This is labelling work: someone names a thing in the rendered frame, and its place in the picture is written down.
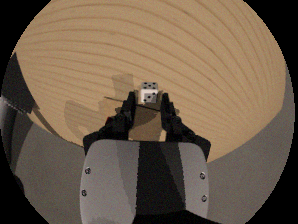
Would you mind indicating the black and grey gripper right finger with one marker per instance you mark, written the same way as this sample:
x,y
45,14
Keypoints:
x,y
173,125

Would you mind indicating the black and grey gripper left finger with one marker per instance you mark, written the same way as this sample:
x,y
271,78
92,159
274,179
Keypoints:
x,y
118,128

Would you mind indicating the dark red die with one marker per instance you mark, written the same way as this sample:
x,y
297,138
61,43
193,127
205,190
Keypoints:
x,y
108,120

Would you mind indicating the tan textured mat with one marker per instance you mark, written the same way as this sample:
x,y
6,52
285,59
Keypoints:
x,y
147,120

